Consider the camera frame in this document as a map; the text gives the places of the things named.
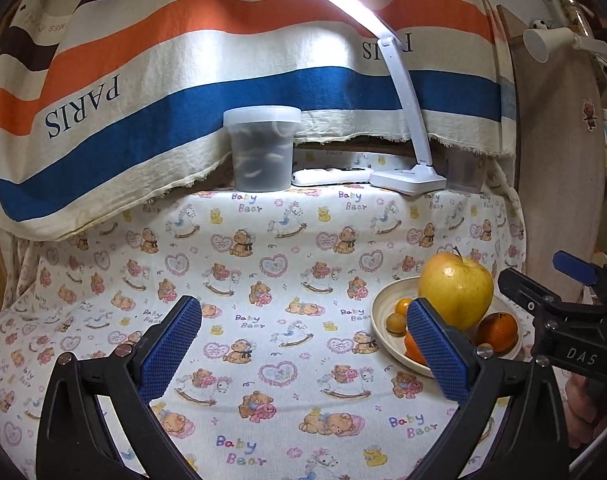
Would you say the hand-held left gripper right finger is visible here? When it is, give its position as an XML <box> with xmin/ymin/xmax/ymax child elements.
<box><xmin>406</xmin><ymin>297</ymin><xmax>570</xmax><ymax>480</ymax></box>

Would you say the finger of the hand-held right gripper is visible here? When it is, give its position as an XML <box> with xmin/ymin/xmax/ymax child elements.
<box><xmin>498</xmin><ymin>267</ymin><xmax>565</xmax><ymax>314</ymax></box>
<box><xmin>553</xmin><ymin>251</ymin><xmax>607</xmax><ymax>306</ymax></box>

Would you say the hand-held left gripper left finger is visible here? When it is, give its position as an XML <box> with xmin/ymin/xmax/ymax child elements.
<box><xmin>36</xmin><ymin>296</ymin><xmax>203</xmax><ymax>480</ymax></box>

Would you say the orange mandarin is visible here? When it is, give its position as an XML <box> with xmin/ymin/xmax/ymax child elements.
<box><xmin>476</xmin><ymin>311</ymin><xmax>519</xmax><ymax>356</ymax></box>
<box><xmin>403</xmin><ymin>332</ymin><xmax>429</xmax><ymax>367</ymax></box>

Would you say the yellow apple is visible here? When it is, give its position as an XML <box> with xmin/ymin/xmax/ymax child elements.
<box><xmin>418</xmin><ymin>246</ymin><xmax>495</xmax><ymax>332</ymax></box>

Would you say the cream round plate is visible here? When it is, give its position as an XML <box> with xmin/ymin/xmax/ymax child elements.
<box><xmin>372</xmin><ymin>276</ymin><xmax>523</xmax><ymax>380</ymax></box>

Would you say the person's right hand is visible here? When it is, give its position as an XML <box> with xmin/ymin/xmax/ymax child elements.
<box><xmin>563</xmin><ymin>375</ymin><xmax>607</xmax><ymax>441</ymax></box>

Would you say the wooden board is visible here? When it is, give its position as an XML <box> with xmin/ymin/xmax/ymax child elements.
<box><xmin>501</xmin><ymin>5</ymin><xmax>607</xmax><ymax>311</ymax></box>

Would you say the small translucent plastic cup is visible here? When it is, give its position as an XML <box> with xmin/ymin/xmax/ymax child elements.
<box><xmin>447</xmin><ymin>152</ymin><xmax>485</xmax><ymax>194</ymax></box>

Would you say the bear printed cloth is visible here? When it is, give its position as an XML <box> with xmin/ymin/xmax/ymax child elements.
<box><xmin>0</xmin><ymin>152</ymin><xmax>574</xmax><ymax>480</ymax></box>

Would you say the cartoon sticker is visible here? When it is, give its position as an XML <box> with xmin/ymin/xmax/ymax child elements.
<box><xmin>582</xmin><ymin>99</ymin><xmax>600</xmax><ymax>132</ymax></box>

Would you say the white desk lamp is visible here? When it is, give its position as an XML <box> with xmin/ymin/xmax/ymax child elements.
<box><xmin>260</xmin><ymin>0</ymin><xmax>447</xmax><ymax>196</ymax></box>

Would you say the white remote control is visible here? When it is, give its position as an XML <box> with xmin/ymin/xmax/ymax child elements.
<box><xmin>292</xmin><ymin>167</ymin><xmax>374</xmax><ymax>187</ymax></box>

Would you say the clear plastic lidded container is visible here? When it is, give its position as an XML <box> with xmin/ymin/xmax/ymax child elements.
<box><xmin>223</xmin><ymin>106</ymin><xmax>302</xmax><ymax>192</ymax></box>

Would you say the white cone spot lamp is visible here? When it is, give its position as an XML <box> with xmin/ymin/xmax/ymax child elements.
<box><xmin>522</xmin><ymin>27</ymin><xmax>607</xmax><ymax>64</ymax></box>

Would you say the striped cloth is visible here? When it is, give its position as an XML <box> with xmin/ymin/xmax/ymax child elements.
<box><xmin>0</xmin><ymin>0</ymin><xmax>518</xmax><ymax>241</ymax></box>

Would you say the clear tube bottle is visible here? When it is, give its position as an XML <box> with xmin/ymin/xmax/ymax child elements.
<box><xmin>551</xmin><ymin>0</ymin><xmax>591</xmax><ymax>36</ymax></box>

